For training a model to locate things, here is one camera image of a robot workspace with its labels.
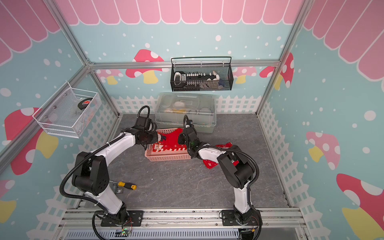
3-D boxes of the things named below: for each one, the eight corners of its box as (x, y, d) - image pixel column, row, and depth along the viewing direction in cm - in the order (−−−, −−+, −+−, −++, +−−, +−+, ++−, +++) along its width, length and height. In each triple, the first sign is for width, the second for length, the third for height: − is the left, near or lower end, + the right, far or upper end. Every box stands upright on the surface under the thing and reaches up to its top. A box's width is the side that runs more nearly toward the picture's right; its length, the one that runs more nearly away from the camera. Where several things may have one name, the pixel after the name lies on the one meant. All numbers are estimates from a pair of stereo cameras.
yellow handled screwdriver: (110, 183, 88) (108, 182, 85) (113, 180, 89) (110, 178, 87) (135, 190, 85) (133, 189, 83) (137, 186, 87) (135, 185, 84)
